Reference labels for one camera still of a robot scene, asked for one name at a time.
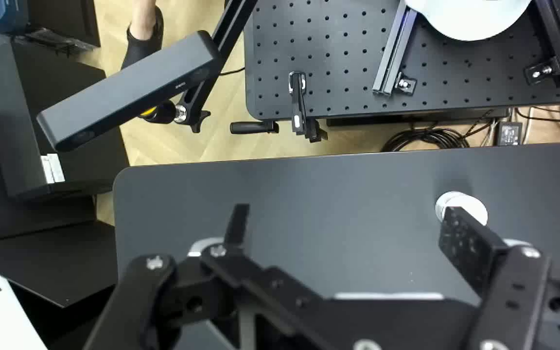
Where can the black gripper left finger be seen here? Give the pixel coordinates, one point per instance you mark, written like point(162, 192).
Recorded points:
point(255, 309)

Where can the black extrusion rail right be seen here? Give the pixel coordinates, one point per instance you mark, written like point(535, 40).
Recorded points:
point(545, 17)

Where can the black perforated breadboard table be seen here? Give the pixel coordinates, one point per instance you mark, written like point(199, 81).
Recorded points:
point(339, 46)

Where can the grey aluminium extrusion rail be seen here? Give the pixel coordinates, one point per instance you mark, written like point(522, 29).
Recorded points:
point(389, 77)

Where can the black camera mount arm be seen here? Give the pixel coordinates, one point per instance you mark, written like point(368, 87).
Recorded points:
point(197, 71)

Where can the person's foot in black shoe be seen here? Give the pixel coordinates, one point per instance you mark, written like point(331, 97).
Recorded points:
point(144, 32)

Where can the white round disc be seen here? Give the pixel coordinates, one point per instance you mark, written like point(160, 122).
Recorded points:
point(469, 21)

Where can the black power adapter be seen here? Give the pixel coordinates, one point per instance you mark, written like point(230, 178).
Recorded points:
point(508, 136)

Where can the white plastic bottle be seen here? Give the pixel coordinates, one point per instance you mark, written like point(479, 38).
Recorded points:
point(456, 200)

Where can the black clamp with handle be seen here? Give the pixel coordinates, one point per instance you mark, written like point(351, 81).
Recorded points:
point(302, 122)

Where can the black stereo camera bar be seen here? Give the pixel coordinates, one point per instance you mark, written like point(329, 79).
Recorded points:
point(108, 104)

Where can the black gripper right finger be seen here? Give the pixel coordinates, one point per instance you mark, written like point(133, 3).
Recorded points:
point(518, 287)

